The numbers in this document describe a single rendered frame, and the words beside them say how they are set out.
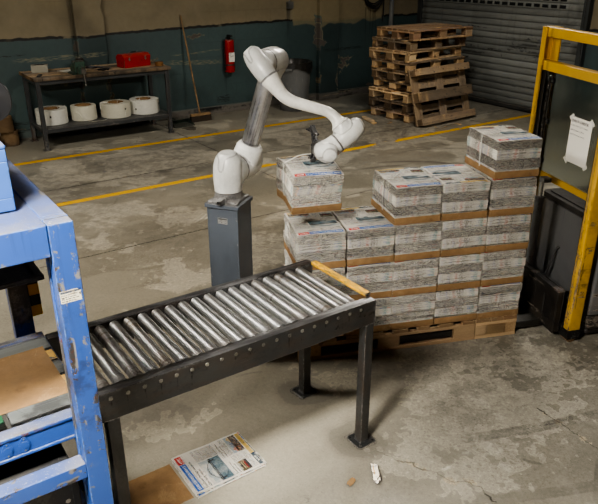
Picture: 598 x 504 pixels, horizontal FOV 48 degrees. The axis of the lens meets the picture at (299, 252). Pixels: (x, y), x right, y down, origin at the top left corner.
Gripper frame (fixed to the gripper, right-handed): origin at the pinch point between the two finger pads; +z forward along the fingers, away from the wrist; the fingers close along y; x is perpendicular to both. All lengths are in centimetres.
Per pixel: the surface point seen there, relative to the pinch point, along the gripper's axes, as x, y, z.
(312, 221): 3.1, 47.3, 2.8
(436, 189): 70, 27, -19
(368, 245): 31, 59, -15
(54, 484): -131, 79, -162
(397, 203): 47, 34, -18
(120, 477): -112, 102, -133
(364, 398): 3, 111, -90
